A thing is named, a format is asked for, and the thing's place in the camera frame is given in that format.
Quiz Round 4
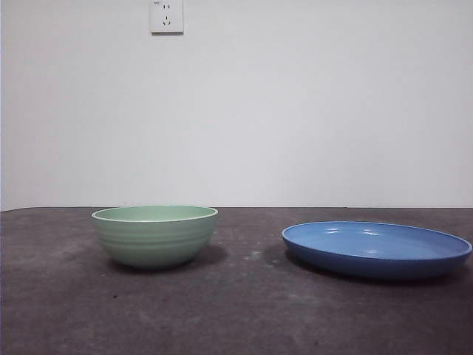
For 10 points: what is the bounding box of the green ribbed bowl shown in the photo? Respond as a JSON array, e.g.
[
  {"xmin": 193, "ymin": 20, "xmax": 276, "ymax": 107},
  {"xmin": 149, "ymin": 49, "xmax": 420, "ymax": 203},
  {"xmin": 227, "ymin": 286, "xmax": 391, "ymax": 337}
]
[{"xmin": 91, "ymin": 205, "xmax": 219, "ymax": 270}]

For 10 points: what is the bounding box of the blue round plate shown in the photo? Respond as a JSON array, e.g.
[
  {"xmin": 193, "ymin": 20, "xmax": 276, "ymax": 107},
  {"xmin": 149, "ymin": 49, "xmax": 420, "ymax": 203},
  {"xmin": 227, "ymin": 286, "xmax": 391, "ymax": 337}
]
[{"xmin": 281, "ymin": 220, "xmax": 473, "ymax": 280}]

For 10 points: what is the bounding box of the white wall socket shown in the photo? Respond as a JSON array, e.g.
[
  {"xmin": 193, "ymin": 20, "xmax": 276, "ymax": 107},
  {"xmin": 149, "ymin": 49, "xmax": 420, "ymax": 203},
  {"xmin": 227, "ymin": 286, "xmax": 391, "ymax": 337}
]
[{"xmin": 149, "ymin": 0, "xmax": 185, "ymax": 37}]

